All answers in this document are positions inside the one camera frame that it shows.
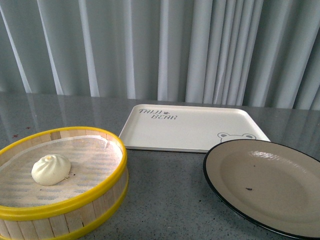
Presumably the white steamed bun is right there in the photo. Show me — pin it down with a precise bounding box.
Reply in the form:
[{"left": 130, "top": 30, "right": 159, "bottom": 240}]
[{"left": 31, "top": 154, "right": 71, "bottom": 186}]

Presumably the beige plate black rim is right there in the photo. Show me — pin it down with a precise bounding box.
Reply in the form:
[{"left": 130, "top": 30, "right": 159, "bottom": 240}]
[{"left": 203, "top": 139, "right": 320, "bottom": 240}]

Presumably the cream bear print tray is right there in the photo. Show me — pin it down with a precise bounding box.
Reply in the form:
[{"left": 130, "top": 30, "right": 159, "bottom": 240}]
[{"left": 119, "top": 104, "right": 269, "bottom": 153}]

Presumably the white steamer liner cloth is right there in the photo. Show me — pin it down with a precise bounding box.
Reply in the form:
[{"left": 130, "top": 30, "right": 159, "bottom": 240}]
[{"left": 0, "top": 135, "right": 123, "bottom": 208}]

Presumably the yellow rimmed bamboo steamer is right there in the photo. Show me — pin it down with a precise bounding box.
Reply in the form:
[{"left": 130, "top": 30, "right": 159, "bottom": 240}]
[{"left": 0, "top": 126, "right": 129, "bottom": 240}]

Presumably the grey pleated curtain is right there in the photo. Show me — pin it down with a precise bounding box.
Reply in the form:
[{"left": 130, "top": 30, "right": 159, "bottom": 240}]
[{"left": 0, "top": 0, "right": 320, "bottom": 110}]

